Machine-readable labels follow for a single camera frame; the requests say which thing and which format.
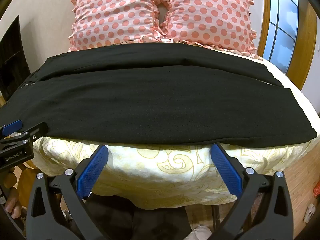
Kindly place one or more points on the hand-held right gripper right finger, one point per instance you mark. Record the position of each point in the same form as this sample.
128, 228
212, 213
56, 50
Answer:
226, 170

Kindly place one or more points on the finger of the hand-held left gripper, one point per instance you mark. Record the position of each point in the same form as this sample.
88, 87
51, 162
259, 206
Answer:
37, 130
12, 127

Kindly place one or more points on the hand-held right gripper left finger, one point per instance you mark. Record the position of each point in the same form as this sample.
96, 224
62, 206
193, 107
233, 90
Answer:
92, 172

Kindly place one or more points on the black pants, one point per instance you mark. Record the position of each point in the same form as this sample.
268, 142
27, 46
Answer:
160, 100

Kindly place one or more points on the person's left hand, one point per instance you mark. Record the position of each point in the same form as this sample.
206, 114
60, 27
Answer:
12, 200

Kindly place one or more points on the person's dark clothing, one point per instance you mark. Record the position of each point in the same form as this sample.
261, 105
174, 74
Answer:
125, 220

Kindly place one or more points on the yellow patterned bed sheet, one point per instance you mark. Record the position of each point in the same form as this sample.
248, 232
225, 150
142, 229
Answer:
150, 177

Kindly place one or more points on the red packet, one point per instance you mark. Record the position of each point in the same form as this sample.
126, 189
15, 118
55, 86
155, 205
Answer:
317, 190

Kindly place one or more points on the white cutout object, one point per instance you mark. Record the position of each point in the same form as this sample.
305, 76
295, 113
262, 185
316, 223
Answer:
310, 211

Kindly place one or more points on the pink polka dot pillow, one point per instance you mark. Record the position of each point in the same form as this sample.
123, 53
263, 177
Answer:
210, 12
112, 15

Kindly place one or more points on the wooden framed window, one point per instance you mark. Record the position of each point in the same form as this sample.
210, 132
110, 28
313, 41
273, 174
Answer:
282, 30

